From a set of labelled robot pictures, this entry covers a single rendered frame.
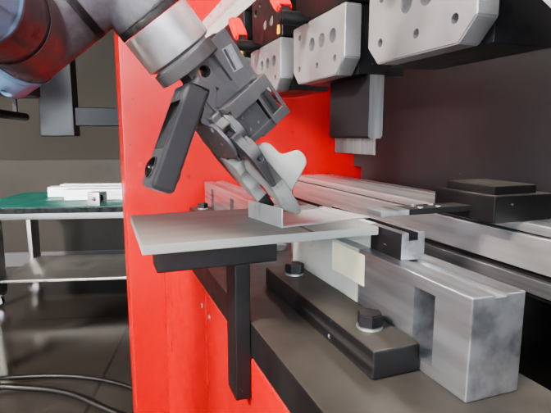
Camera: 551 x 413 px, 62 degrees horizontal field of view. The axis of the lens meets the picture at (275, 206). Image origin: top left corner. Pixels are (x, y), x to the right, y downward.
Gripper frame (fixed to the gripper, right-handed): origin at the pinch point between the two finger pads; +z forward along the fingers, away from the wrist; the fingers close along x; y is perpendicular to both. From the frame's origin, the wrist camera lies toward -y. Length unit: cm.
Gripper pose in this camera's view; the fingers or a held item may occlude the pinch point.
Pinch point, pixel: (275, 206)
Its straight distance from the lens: 55.9
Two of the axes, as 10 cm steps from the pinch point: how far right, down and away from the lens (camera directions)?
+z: 5.6, 7.1, 4.3
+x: -5.0, -1.3, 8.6
